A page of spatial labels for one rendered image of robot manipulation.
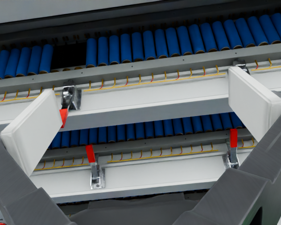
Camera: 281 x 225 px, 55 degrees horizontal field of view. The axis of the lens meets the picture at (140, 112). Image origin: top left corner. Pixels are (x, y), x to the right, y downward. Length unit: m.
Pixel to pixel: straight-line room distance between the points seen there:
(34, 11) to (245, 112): 0.30
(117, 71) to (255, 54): 0.22
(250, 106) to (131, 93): 0.29
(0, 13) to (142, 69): 0.21
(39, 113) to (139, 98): 0.26
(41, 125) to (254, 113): 0.13
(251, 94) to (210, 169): 0.41
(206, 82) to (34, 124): 0.32
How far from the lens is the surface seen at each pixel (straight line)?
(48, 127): 0.19
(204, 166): 0.56
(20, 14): 0.40
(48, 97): 0.20
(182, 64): 0.44
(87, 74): 0.45
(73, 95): 0.43
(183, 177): 0.55
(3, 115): 0.49
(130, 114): 0.43
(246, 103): 0.18
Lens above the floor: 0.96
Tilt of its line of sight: 35 degrees down
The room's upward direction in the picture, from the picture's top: 9 degrees counter-clockwise
